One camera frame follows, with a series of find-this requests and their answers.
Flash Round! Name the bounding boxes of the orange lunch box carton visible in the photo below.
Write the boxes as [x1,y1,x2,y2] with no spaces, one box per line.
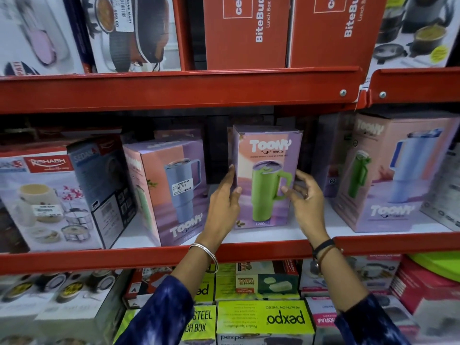
[202,0,293,71]
[287,0,390,69]

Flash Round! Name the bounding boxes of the dark blue box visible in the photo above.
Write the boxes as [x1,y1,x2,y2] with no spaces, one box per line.
[63,0,98,74]

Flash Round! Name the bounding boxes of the white price sticker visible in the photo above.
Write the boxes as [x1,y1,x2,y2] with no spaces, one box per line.
[171,177,195,197]

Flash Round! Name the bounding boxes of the black wrist band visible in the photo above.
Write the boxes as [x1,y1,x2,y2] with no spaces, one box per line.
[311,239,336,261]

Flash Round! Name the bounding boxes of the yellow steel lunch box carton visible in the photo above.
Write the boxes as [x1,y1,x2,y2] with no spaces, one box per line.
[179,305,218,345]

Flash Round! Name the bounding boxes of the white steel tiffin box carton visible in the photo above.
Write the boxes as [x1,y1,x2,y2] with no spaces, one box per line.
[366,0,460,82]

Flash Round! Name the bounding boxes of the red and black box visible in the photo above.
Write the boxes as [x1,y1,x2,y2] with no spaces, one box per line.
[122,267,174,310]

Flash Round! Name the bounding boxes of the pink and white box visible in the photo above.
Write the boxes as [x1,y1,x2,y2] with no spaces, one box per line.
[305,296,339,345]

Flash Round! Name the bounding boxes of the purple box with blue tumbler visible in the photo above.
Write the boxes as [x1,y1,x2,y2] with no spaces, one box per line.
[122,138,211,247]

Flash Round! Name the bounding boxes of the person's left forearm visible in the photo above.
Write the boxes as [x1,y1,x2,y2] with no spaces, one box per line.
[114,244,220,345]

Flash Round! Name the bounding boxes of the long red upper shelf beam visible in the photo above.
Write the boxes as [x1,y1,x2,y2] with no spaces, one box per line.
[0,66,369,115]

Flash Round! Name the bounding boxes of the grey patterned box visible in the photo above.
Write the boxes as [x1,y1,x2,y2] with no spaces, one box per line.
[419,143,460,232]

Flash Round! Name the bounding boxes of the white box with black containers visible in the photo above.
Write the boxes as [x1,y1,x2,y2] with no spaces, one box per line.
[0,269,132,345]

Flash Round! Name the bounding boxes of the purple box with green tumbler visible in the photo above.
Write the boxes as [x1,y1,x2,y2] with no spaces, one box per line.
[227,124,304,230]

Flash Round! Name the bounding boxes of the white box with pink item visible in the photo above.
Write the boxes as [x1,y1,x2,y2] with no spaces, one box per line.
[0,0,85,77]

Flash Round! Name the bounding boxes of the red lower shelf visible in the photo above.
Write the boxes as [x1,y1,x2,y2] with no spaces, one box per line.
[0,212,460,276]

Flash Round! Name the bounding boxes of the person's right forearm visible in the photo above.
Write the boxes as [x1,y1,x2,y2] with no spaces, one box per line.
[311,241,402,345]

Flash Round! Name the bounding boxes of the person's right hand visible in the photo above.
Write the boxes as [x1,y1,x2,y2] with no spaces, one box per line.
[281,170,331,248]

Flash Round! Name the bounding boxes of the short red upper shelf beam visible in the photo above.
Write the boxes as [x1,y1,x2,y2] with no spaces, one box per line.
[366,67,460,108]

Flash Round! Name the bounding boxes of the cookware picture box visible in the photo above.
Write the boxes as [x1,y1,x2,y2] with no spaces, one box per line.
[79,0,182,74]

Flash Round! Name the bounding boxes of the green food container box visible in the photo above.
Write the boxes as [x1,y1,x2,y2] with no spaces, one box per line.
[235,261,301,301]

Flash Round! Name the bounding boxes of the white cookware set box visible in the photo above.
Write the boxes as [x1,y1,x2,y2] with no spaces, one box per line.
[300,254,403,297]

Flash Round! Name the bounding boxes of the green plastic lid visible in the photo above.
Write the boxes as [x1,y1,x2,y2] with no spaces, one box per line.
[408,251,460,283]

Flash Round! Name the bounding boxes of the thin gold bangle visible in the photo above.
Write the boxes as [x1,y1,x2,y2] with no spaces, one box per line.
[316,246,340,274]

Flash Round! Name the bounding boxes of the silver bangle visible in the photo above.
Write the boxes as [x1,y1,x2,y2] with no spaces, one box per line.
[188,243,219,274]

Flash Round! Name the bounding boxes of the white casserole set box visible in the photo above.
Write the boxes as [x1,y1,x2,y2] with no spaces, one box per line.
[0,146,105,253]

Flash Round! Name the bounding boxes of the person's left hand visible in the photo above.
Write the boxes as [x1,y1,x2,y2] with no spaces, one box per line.
[190,164,243,253]

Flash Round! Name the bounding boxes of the red shelf upright post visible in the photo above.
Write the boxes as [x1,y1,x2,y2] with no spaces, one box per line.
[171,0,195,71]

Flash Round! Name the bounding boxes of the red carton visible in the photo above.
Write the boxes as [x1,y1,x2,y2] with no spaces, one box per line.
[390,255,460,314]

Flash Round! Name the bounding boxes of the grey carton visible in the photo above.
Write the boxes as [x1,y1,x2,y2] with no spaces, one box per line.
[373,294,422,339]

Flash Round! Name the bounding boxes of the yellow green narrow box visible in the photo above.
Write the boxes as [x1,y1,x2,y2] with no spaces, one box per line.
[214,262,238,302]
[193,272,216,306]

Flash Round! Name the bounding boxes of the large yellow green lunch box carton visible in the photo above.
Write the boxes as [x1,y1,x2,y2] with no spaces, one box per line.
[215,299,316,345]

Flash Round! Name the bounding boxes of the large pink tumbler box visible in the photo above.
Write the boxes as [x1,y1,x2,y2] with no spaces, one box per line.
[331,113,460,233]

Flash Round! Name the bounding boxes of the blue appliance box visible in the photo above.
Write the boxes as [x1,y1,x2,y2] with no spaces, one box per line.
[66,134,138,250]

